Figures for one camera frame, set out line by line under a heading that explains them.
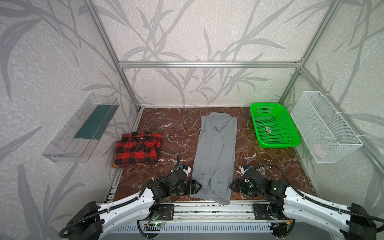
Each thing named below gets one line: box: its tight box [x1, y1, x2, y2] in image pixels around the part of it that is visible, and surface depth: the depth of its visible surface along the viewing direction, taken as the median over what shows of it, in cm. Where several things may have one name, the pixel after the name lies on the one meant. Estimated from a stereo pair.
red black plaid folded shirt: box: [114, 131, 162, 167], surface depth 90 cm
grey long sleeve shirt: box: [189, 112, 238, 205], surface depth 93 cm
